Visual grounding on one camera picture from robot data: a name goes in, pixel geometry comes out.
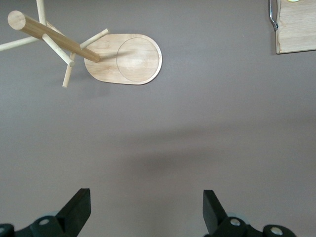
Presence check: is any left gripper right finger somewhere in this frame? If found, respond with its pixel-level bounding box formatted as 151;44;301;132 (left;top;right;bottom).
202;189;297;237

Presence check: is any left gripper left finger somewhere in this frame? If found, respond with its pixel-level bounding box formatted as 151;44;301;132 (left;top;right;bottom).
0;188;91;237

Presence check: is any wooden mug rack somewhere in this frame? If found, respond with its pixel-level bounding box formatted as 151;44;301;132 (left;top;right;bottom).
0;0;163;88

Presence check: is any bamboo cutting board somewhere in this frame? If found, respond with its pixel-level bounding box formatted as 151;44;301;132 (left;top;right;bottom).
268;0;316;54

